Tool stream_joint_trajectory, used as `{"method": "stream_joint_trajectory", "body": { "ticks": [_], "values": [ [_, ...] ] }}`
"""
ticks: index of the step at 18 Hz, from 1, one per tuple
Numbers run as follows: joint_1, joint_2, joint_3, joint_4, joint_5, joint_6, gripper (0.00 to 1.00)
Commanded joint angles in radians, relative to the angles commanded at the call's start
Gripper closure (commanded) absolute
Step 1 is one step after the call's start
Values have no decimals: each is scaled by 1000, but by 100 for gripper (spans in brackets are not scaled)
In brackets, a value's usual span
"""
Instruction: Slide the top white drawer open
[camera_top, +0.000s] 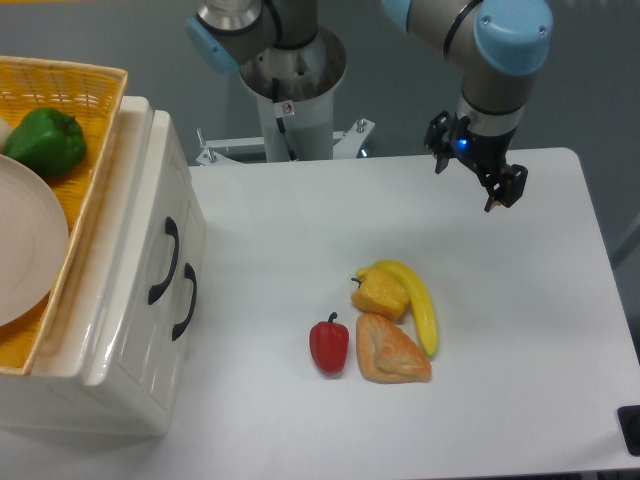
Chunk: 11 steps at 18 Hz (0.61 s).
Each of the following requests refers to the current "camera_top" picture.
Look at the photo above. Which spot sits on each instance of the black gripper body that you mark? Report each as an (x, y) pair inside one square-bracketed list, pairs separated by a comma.
[(484, 155)]

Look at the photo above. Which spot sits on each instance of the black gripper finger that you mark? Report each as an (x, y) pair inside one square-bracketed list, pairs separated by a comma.
[(437, 140), (505, 187)]

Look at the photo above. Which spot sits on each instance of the black top drawer handle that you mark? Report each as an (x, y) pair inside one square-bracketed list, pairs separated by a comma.
[(158, 289)]

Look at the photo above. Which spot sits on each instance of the black drawer handle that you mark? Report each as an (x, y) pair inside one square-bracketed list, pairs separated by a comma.
[(158, 289), (188, 293)]

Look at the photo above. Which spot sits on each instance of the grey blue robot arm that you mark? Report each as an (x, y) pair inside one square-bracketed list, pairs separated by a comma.
[(500, 46)]

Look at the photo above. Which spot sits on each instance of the white drawer cabinet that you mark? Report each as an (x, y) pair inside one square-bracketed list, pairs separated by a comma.
[(55, 395)]

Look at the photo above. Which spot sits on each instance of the yellow banana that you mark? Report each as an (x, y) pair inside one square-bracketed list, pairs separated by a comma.
[(423, 311)]

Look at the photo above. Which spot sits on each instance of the yellow bell pepper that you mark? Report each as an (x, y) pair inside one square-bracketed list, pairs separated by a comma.
[(378, 292)]

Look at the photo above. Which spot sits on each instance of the brown pastry bread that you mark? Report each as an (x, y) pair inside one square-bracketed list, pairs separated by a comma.
[(386, 355)]

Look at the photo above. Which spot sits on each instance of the red bell pepper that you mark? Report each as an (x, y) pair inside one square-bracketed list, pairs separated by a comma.
[(328, 343)]

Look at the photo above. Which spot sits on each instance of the black device at corner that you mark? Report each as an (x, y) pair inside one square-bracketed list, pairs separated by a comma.
[(629, 420)]

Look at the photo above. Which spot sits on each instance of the yellow woven basket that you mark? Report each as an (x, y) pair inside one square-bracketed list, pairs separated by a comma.
[(71, 109)]

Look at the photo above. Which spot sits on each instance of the green bell pepper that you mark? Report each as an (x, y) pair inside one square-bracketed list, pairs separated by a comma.
[(47, 141)]

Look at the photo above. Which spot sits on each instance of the beige round plate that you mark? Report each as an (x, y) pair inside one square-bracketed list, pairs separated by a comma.
[(34, 238)]

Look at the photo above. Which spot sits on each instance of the black lower drawer handle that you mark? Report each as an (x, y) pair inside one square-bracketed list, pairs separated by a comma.
[(188, 293)]

